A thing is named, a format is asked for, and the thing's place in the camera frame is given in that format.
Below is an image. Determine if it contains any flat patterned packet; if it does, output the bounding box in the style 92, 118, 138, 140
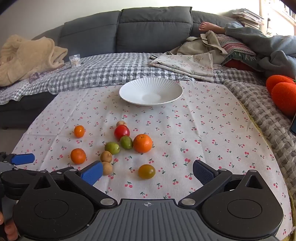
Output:
30, 64, 72, 83

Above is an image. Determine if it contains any stack of books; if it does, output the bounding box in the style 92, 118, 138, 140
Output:
232, 9, 264, 29

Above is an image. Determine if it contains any clear plastic bag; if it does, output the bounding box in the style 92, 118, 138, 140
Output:
69, 54, 81, 67

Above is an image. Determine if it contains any red pillow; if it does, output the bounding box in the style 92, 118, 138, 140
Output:
223, 59, 255, 71

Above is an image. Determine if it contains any green round fruit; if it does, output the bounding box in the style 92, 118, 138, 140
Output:
105, 141, 121, 155
120, 136, 134, 150

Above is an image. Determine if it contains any small mandarin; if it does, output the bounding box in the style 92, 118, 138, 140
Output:
70, 148, 87, 165
74, 125, 85, 138

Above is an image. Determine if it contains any black phone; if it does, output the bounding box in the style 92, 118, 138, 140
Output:
289, 115, 296, 136

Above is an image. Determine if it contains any striped patterned pillow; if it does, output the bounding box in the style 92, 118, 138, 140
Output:
215, 34, 257, 64

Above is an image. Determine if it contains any folded floral cloth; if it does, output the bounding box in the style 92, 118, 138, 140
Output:
149, 52, 222, 82

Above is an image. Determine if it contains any large orange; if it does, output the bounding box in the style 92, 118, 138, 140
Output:
133, 134, 153, 153

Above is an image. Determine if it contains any orange plush toy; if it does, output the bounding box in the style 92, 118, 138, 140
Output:
271, 82, 296, 116
266, 75, 294, 93

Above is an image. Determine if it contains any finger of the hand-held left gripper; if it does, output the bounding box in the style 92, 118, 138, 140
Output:
0, 152, 36, 166

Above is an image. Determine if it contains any cherry print tablecloth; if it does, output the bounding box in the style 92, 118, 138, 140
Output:
11, 80, 293, 239

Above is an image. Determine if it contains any yellow-green citrus fruit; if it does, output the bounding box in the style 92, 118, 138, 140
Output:
138, 164, 156, 179

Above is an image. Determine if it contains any red tomato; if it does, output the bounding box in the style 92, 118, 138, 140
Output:
114, 125, 130, 141

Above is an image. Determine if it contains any beige tote bag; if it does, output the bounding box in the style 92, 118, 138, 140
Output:
170, 31, 228, 64

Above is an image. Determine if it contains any beige fleece blanket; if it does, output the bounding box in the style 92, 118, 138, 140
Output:
0, 35, 68, 87

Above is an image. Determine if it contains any white shelf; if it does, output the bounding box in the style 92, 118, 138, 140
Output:
259, 0, 296, 37

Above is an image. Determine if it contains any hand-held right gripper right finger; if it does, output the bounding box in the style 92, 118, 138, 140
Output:
180, 159, 266, 209

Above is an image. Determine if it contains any grey checked blanket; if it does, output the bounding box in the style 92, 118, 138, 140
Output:
0, 52, 266, 106

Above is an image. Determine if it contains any person's left hand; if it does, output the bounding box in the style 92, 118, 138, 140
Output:
0, 212, 18, 241

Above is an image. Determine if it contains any white ribbed bowl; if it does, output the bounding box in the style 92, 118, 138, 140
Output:
119, 77, 183, 106

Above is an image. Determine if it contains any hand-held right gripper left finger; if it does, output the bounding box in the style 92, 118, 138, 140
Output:
32, 161, 118, 209

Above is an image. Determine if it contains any grey sofa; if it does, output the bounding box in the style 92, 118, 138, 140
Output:
0, 6, 234, 130

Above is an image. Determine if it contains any grey woven blanket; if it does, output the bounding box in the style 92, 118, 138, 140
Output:
223, 79, 296, 193

